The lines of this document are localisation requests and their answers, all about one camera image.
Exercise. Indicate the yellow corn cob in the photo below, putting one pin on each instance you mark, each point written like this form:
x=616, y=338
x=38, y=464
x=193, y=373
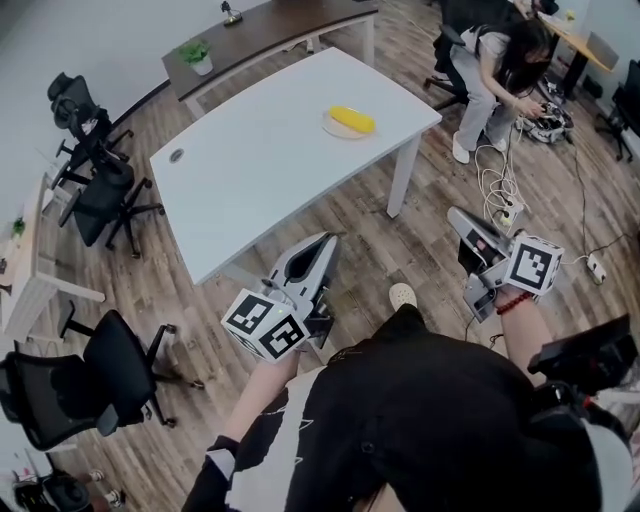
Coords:
x=351, y=120

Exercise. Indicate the white rectangular table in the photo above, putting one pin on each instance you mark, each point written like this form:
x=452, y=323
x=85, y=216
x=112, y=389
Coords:
x=260, y=165

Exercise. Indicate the white power strip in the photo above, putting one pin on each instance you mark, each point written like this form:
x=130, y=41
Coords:
x=510, y=212
x=597, y=266

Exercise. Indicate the small green plant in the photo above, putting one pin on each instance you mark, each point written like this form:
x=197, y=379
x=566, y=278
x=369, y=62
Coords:
x=18, y=227

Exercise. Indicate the grey device on floor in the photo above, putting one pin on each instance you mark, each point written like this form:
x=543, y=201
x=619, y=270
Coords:
x=547, y=122

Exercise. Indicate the black office chair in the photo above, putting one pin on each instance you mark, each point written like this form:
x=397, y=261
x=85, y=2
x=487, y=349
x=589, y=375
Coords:
x=107, y=370
x=80, y=107
x=102, y=200
x=625, y=105

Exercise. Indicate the person's white clog shoe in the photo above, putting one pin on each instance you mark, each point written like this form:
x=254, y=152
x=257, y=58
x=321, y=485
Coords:
x=402, y=296

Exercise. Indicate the beige round plate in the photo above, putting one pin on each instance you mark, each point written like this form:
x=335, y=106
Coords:
x=334, y=130

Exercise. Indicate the black swivel chair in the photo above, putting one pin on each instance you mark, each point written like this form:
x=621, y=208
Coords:
x=450, y=45

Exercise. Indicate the dark brown desk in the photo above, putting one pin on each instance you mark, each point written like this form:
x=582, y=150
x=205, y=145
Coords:
x=280, y=27

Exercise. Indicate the potted plant in white pot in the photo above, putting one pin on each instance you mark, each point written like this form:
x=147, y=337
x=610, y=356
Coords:
x=199, y=57

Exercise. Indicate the person's black clothing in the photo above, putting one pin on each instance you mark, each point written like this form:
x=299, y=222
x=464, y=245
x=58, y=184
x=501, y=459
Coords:
x=415, y=420

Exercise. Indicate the person's left forearm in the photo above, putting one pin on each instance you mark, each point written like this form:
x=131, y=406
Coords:
x=262, y=395

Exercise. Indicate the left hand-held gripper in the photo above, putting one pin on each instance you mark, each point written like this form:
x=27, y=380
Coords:
x=265, y=325

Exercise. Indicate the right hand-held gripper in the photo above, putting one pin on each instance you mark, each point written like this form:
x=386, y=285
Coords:
x=532, y=267

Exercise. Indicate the light wooden desk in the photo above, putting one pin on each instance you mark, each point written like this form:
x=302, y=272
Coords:
x=592, y=47

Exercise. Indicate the white side desk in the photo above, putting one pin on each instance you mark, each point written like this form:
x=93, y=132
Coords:
x=27, y=280

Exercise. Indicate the person's right forearm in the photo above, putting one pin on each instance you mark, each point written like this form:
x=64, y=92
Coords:
x=520, y=332

